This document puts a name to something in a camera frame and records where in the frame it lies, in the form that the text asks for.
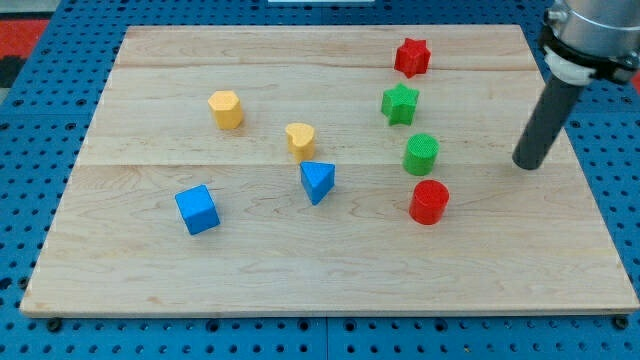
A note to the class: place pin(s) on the blue triangle block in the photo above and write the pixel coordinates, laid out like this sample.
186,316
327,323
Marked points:
317,179

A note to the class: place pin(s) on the wooden board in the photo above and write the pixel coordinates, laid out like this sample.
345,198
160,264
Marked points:
510,242

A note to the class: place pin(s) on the yellow heart block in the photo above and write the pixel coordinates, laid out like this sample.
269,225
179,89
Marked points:
301,141

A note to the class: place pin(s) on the green cylinder block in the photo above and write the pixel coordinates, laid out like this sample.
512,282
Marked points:
420,154

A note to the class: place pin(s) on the green star block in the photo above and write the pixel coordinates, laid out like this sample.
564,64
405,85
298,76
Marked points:
399,104

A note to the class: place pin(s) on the red cylinder block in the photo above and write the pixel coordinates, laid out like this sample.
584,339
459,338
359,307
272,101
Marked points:
429,201

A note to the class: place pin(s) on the yellow hexagon block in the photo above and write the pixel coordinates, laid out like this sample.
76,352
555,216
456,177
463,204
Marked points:
226,109

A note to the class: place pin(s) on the blue cube block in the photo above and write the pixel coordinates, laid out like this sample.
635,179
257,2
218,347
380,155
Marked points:
197,209

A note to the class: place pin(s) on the red star block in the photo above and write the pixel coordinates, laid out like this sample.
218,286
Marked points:
412,57

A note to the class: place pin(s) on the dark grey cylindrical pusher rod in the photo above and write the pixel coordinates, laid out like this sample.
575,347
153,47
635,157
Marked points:
548,118

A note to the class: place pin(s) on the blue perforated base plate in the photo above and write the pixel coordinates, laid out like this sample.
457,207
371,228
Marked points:
43,123

